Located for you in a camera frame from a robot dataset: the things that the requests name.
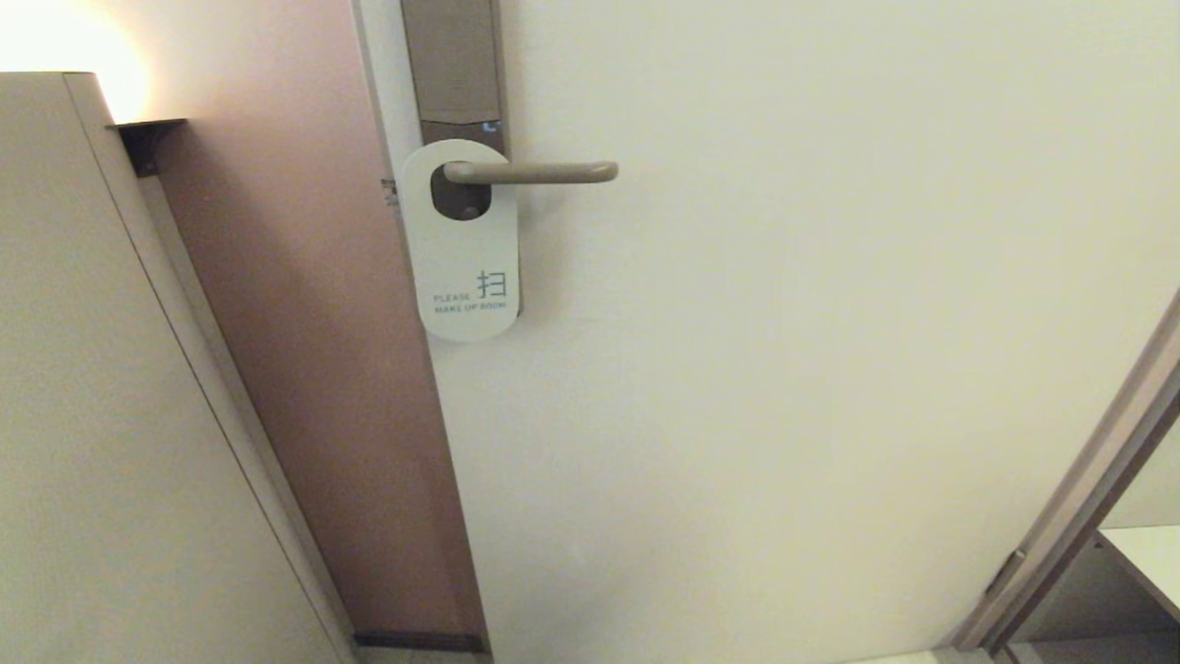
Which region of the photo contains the brown door lock plate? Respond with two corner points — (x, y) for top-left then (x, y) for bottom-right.
(401, 0), (524, 319)

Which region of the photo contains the white door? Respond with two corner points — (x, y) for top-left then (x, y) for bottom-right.
(355, 0), (1180, 664)

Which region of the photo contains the brown frame hinge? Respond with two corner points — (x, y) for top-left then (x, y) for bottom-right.
(985, 549), (1026, 596)

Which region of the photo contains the dark baseboard strip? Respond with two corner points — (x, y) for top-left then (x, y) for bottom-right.
(355, 630), (487, 654)

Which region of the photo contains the beige metal door handle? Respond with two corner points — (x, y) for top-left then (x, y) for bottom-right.
(443, 160), (620, 184)

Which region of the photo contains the dark wall lamp bracket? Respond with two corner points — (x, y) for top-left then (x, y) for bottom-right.
(106, 118), (188, 178)

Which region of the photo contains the brown closet door frame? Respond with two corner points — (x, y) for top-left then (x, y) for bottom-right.
(954, 290), (1180, 658)

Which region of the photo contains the blue do-not-disturb door sign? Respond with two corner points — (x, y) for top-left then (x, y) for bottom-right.
(398, 138), (521, 343)

